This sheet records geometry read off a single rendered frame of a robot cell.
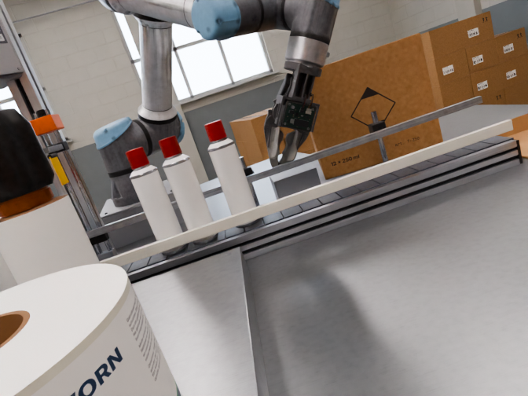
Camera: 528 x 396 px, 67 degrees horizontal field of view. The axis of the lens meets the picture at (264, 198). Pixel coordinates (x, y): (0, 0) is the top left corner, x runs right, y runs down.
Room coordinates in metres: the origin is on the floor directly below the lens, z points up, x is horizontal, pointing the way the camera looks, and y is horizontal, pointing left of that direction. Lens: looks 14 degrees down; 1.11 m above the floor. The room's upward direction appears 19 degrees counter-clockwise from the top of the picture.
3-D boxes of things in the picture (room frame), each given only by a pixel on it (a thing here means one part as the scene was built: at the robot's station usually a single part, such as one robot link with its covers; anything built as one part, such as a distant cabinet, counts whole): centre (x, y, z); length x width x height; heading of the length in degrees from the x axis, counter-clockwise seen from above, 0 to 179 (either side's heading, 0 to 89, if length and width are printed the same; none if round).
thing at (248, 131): (4.71, -0.41, 0.45); 1.20 x 0.83 x 0.89; 12
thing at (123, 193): (1.21, 0.36, 0.98); 0.15 x 0.15 x 0.10
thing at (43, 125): (0.79, 0.35, 1.05); 0.10 x 0.04 x 0.33; 1
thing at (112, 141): (1.21, 0.35, 1.10); 0.13 x 0.12 x 0.14; 131
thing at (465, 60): (4.26, -2.33, 0.57); 1.20 x 0.83 x 1.14; 103
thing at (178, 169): (0.74, 0.13, 0.98); 0.05 x 0.05 x 0.20
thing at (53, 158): (0.76, 0.34, 1.09); 0.03 x 0.01 x 0.06; 1
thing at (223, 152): (0.75, 0.04, 0.98); 0.05 x 0.05 x 0.20
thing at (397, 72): (1.09, -0.33, 0.99); 0.30 x 0.24 x 0.27; 82
